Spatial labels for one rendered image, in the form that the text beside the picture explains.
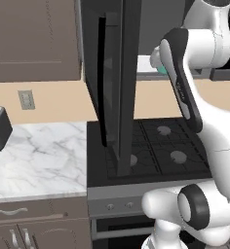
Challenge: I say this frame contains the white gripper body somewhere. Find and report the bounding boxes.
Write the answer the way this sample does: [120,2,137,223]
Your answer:
[149,45,164,71]

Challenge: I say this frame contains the teal mug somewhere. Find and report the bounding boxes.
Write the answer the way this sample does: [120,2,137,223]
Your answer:
[156,65,169,76]

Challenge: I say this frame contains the dark grey microwave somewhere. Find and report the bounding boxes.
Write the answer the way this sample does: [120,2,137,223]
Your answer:
[136,0,230,82]

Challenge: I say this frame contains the dark microwave door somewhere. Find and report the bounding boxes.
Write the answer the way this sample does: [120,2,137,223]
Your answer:
[80,0,142,178]

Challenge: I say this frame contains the black hob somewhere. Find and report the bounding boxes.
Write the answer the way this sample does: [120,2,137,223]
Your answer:
[86,117,216,189]

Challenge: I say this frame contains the grey oven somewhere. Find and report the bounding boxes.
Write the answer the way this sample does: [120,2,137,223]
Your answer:
[86,179,215,249]

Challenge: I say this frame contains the brown drawer front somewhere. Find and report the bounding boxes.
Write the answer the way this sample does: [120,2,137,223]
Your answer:
[0,196,89,224]

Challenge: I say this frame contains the brown base cupboard door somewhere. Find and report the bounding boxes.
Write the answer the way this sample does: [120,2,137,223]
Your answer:
[0,223,21,249]
[17,217,93,249]

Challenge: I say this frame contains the brown wall cupboard door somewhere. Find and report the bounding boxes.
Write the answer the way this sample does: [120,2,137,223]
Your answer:
[0,0,83,84]

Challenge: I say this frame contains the grey wall socket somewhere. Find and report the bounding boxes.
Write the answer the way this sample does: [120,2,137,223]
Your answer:
[17,89,36,111]

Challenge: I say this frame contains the silver drawer handle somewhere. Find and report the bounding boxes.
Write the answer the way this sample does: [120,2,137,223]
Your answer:
[0,207,29,217]

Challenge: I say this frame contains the silver cupboard door handle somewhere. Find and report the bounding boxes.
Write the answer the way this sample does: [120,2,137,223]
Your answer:
[9,229,18,249]
[21,228,36,249]

